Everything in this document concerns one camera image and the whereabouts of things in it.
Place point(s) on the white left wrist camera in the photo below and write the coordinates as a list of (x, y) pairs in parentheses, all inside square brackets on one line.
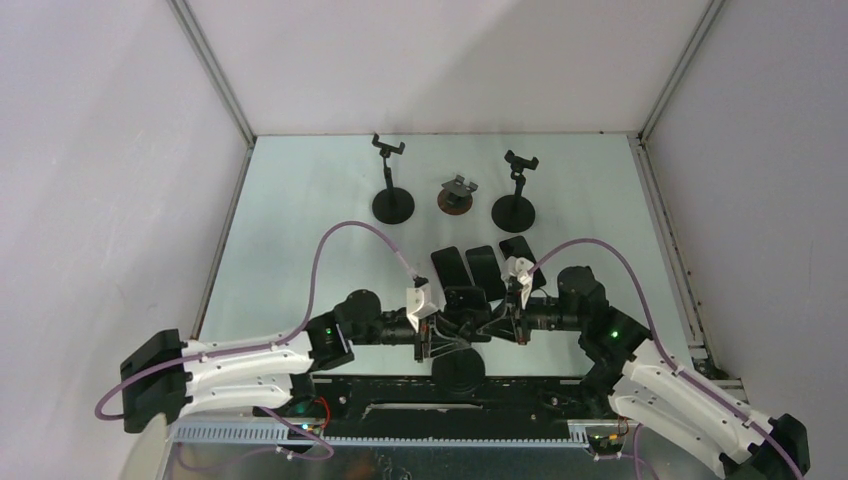
[(420, 303)]

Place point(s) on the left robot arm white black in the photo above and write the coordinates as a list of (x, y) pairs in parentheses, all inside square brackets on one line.
[(173, 378)]

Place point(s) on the small teal phone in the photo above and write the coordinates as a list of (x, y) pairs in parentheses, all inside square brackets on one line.
[(486, 272)]

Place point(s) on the black smartphone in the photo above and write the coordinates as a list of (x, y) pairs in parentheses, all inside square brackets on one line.
[(518, 247)]

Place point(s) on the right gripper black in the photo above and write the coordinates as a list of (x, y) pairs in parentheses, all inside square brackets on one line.
[(504, 327)]

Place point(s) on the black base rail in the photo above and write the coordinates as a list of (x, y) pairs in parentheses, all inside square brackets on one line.
[(414, 407)]

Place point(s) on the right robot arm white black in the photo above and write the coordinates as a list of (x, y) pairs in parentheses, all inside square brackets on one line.
[(640, 381)]

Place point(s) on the black phone pink case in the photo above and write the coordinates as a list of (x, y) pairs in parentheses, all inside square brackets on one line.
[(450, 268)]

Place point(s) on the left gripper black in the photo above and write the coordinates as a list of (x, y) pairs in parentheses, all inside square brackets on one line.
[(442, 344)]

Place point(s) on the grey cable duct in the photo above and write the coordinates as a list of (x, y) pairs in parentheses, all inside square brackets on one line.
[(279, 435)]

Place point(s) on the brown round phone stand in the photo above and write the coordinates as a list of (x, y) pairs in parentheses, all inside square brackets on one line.
[(456, 196)]

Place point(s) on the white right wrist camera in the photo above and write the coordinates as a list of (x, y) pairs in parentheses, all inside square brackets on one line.
[(519, 279)]

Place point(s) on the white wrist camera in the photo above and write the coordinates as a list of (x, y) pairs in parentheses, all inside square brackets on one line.
[(519, 279), (420, 303)]

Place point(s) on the black round-base phone stand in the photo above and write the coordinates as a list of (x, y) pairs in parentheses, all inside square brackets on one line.
[(514, 213)]

